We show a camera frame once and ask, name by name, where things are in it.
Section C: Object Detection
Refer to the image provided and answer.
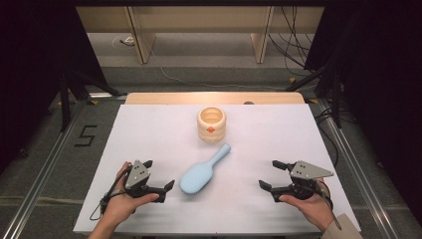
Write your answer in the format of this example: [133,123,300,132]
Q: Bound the black floor cables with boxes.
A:
[314,105,358,167]

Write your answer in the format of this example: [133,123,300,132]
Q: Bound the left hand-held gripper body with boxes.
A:
[123,159,151,200]

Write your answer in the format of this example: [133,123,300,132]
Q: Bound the cream ribbed cup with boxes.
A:
[196,106,227,143]

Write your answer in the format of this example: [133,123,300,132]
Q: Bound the person's left hand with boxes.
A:
[103,161,160,227]

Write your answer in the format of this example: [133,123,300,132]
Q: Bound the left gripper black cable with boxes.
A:
[89,168,129,222]

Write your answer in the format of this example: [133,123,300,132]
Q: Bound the aluminium floor rail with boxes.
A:
[0,99,88,239]
[316,99,404,239]

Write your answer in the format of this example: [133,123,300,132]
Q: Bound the floor outlet with plug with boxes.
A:
[111,34,136,48]

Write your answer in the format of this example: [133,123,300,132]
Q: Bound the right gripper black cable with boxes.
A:
[317,180,343,232]

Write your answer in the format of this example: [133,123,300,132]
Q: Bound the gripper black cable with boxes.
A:
[89,168,129,222]
[317,180,343,232]

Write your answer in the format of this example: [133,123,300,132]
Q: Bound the white table cover board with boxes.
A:
[73,104,362,235]

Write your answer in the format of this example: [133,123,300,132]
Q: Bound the person's right hand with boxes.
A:
[279,178,334,233]

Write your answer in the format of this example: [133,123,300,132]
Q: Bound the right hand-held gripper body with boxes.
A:
[289,160,334,201]

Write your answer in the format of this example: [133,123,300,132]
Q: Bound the black curtain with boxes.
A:
[0,0,109,175]
[304,0,422,228]

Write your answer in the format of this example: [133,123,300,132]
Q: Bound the bundle of black cables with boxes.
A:
[268,6,316,78]

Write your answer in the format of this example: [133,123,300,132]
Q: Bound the light blue hairbrush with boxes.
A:
[179,142,232,195]

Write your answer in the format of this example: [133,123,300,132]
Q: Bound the black metal stand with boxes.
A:
[59,66,127,133]
[284,61,343,129]

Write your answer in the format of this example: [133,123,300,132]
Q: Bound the wooden table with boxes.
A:
[124,92,307,107]

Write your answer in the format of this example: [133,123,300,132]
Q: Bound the light wooden desk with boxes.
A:
[76,5,325,65]

